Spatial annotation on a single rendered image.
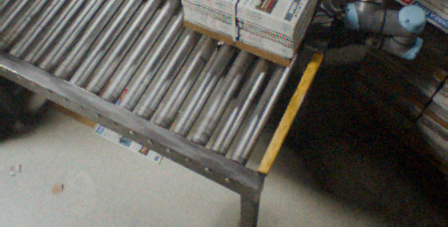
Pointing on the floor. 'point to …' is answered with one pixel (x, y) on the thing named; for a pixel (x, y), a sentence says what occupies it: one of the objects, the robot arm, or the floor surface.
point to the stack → (411, 78)
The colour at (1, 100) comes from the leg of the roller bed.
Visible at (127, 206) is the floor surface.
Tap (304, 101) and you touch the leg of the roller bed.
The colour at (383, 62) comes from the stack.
